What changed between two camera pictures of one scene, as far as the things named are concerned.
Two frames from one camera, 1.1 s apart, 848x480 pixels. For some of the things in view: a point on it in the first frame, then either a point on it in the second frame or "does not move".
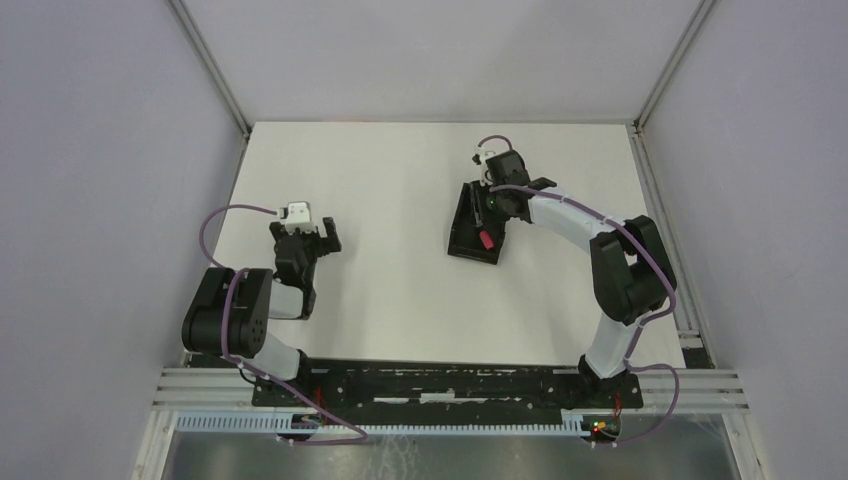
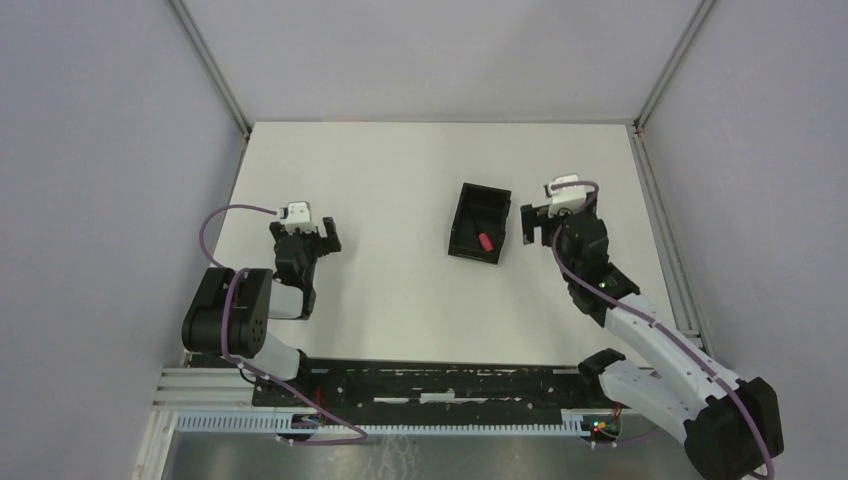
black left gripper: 332,240 does not move
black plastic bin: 464,239 does not move
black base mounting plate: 566,384 does not move
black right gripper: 504,216 to 531,217
